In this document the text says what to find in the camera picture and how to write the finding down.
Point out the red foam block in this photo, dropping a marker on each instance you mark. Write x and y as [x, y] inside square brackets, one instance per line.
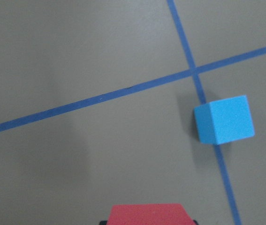
[149, 214]

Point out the blue foam block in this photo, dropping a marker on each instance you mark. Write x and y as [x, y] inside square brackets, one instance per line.
[223, 121]

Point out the brown paper table cover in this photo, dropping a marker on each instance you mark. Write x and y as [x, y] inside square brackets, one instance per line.
[146, 61]

